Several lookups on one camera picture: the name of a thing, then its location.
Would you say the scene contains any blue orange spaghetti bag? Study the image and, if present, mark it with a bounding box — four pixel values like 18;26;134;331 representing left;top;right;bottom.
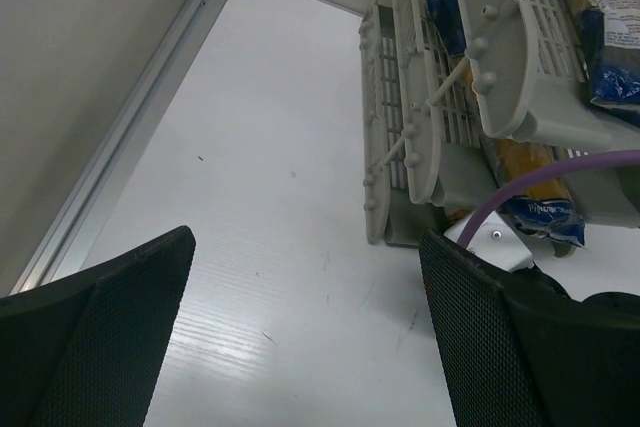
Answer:
565;0;639;111
424;0;586;248

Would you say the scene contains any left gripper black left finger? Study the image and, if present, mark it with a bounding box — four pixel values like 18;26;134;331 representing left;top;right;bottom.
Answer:
1;226;196;426

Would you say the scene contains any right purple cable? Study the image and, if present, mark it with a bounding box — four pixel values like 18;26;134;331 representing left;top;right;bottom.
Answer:
462;149;640;253

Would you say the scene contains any aluminium frame rail left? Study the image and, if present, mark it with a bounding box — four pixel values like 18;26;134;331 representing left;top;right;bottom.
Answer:
9;0;228;294

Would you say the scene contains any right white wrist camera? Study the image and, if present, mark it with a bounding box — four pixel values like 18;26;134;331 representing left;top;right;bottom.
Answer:
466;212;534;272

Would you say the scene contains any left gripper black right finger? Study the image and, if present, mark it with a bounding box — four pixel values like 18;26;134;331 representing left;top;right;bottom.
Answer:
419;231;639;426

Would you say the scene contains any grey stacked tray shelf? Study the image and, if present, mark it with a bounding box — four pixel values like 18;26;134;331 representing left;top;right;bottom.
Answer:
359;0;639;247

